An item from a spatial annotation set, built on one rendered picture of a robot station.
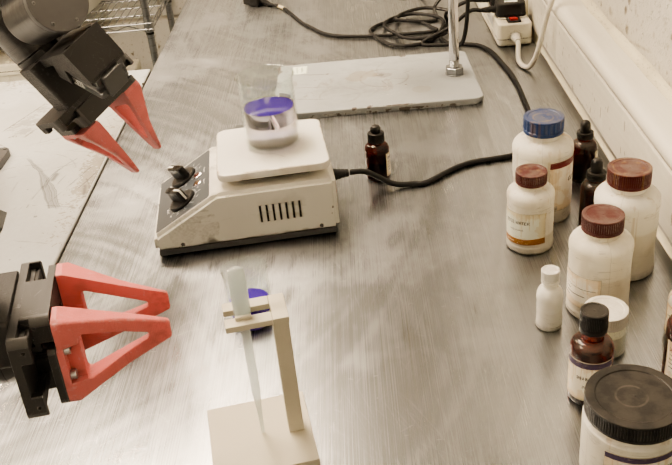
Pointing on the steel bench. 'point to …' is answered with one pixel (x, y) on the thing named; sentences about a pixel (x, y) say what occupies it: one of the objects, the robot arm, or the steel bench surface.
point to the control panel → (184, 190)
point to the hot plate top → (296, 158)
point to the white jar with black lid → (627, 417)
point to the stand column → (453, 21)
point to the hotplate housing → (255, 211)
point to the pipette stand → (248, 420)
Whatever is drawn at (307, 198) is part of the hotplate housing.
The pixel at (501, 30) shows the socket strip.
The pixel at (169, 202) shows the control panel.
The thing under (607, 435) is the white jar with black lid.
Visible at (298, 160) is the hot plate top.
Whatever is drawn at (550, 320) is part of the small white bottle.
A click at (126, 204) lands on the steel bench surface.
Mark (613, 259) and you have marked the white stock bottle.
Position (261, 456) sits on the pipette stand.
